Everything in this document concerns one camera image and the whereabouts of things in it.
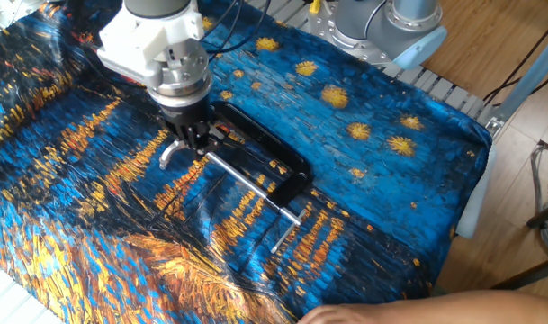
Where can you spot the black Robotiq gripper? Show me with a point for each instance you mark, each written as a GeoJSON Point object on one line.
{"type": "Point", "coordinates": [185, 114]}

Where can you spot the silver metal water tap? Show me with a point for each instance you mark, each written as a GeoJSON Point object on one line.
{"type": "Point", "coordinates": [167, 157]}

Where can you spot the black C-clamp with silver screw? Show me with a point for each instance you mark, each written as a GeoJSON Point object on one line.
{"type": "Point", "coordinates": [296, 166]}

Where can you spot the person's right forearm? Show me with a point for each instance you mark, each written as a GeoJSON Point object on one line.
{"type": "Point", "coordinates": [471, 308]}

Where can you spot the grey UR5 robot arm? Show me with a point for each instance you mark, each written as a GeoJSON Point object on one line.
{"type": "Point", "coordinates": [156, 40]}

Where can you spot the person's right hand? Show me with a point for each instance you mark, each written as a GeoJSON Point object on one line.
{"type": "Point", "coordinates": [341, 315]}

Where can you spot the starry night print tablecloth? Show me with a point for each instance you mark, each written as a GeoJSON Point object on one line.
{"type": "Point", "coordinates": [120, 202]}

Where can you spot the yellow plastic object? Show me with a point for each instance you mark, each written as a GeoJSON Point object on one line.
{"type": "Point", "coordinates": [315, 6]}

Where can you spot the dark metal bar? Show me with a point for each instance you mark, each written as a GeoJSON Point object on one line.
{"type": "Point", "coordinates": [530, 272]}

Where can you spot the aluminium frame post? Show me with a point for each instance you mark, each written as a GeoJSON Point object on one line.
{"type": "Point", "coordinates": [525, 81]}

